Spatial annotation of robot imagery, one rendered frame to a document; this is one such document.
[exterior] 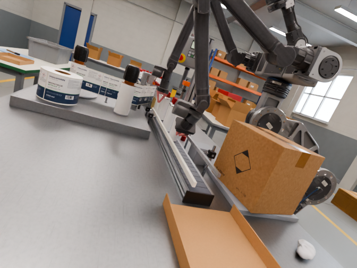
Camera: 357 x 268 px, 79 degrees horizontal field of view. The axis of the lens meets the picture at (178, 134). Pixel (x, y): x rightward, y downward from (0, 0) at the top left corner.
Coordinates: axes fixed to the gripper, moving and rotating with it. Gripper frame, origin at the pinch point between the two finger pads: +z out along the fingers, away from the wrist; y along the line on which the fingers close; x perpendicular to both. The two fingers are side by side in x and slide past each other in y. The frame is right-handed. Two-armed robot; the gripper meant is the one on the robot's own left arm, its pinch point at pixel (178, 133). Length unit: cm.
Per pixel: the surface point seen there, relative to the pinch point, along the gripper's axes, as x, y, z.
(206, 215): 43.0, -2.5, -22.2
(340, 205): -51, -383, 152
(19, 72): -81, 114, 94
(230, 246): 52, -5, -30
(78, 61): -50, 60, 26
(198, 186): 33.0, -0.8, -19.7
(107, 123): -4.6, 34.3, 15.0
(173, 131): -3.1, 1.2, 3.6
